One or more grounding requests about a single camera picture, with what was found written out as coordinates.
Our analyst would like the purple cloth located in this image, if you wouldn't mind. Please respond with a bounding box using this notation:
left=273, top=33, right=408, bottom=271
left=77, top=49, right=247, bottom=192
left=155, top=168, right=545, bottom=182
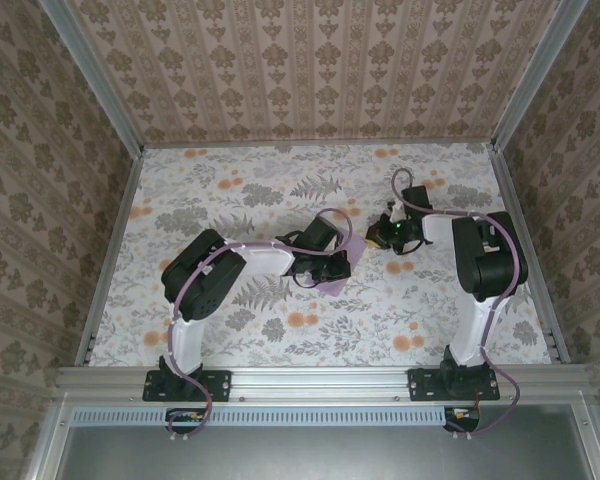
left=304, top=234, right=369, bottom=299

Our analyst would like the floral table cover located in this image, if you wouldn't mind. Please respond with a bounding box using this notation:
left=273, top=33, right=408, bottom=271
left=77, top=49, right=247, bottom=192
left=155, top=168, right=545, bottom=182
left=87, top=143, right=554, bottom=369

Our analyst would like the grey metal panel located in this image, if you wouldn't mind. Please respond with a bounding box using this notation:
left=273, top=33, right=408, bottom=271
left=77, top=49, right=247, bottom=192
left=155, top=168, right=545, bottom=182
left=54, top=404, right=596, bottom=480

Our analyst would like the black connector box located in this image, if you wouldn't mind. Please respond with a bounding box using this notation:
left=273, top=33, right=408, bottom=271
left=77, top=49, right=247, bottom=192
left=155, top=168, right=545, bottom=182
left=165, top=407, right=207, bottom=435
left=442, top=405, right=481, bottom=434

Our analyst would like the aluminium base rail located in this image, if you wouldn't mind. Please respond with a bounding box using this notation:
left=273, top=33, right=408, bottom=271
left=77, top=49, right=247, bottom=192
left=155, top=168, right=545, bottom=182
left=54, top=364, right=594, bottom=402

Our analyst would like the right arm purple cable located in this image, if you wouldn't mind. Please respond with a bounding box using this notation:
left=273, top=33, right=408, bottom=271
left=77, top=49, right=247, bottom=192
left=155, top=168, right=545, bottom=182
left=390, top=168, right=529, bottom=441

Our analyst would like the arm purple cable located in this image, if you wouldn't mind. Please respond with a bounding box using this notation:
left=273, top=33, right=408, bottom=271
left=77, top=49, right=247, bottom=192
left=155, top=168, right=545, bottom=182
left=165, top=207, right=355, bottom=444
left=390, top=168, right=529, bottom=441

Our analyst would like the aluminium side rail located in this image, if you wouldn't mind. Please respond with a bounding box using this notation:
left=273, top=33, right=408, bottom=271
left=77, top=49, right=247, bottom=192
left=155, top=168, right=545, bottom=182
left=73, top=149, right=146, bottom=366
left=487, top=144, right=571, bottom=364

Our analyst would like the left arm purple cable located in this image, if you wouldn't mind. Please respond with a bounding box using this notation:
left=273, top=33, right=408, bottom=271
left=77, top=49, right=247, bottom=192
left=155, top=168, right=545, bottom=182
left=165, top=207, right=355, bottom=444

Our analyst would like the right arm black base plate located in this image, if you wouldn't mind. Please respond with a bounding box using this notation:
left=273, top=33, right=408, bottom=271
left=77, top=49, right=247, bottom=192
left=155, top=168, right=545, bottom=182
left=408, top=367, right=501, bottom=403

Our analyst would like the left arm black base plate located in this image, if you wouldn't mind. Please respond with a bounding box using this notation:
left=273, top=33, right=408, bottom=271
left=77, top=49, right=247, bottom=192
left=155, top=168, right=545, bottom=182
left=142, top=368, right=232, bottom=403

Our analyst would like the grey slotted cable duct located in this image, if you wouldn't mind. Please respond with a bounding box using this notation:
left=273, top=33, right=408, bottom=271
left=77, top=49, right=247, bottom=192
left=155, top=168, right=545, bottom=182
left=72, top=406, right=449, bottom=428

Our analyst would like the aluminium frame post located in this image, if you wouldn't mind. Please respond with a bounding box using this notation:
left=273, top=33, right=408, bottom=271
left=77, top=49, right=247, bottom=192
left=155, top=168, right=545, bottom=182
left=489, top=0, right=589, bottom=151
left=39, top=0, right=146, bottom=156

